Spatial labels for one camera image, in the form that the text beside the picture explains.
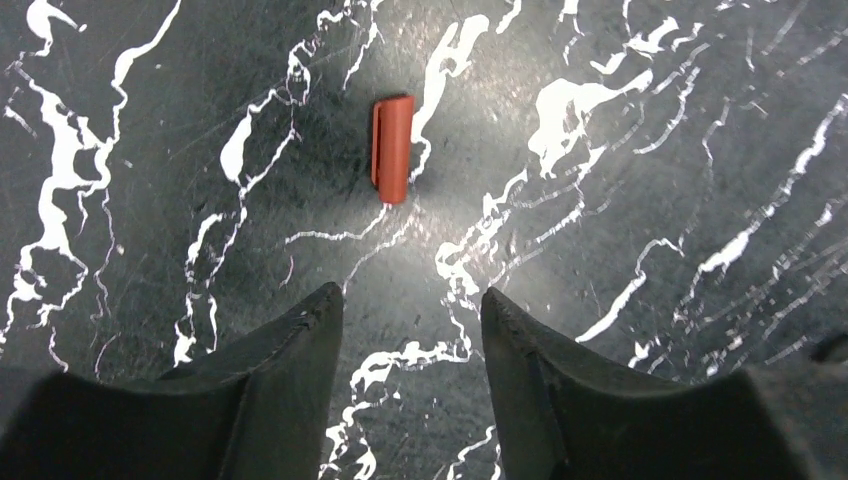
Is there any red marker cap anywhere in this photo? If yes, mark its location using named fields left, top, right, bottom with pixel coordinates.
left=370, top=95, right=415, bottom=205

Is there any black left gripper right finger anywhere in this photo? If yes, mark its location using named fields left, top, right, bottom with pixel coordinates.
left=481, top=288, right=847, bottom=479

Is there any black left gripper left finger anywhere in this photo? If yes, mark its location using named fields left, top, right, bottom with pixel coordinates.
left=1, top=282, right=343, bottom=479

